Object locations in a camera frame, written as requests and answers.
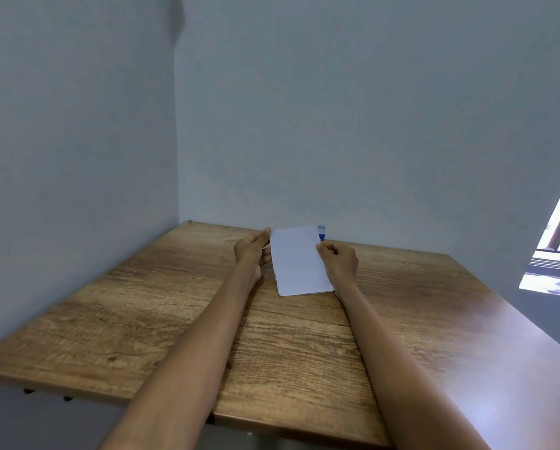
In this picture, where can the person's right hand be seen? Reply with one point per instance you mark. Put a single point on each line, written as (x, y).
(342, 267)

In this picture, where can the person's left hand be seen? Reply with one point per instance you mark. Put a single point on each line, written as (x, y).
(247, 253)

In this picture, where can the person's left thumb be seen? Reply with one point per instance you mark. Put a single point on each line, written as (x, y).
(267, 255)

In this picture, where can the person's right fingers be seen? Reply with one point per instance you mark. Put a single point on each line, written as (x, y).
(326, 250)

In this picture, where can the blue pen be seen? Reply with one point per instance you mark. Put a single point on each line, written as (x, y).
(321, 232)

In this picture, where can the white paper sheet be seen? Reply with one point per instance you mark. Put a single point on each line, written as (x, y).
(298, 262)

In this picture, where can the person's left forearm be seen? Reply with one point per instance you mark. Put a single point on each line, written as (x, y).
(191, 370)

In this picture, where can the person's right forearm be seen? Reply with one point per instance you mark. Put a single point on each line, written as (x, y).
(402, 374)

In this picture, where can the window with brown frame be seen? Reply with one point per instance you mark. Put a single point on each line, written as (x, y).
(559, 248)

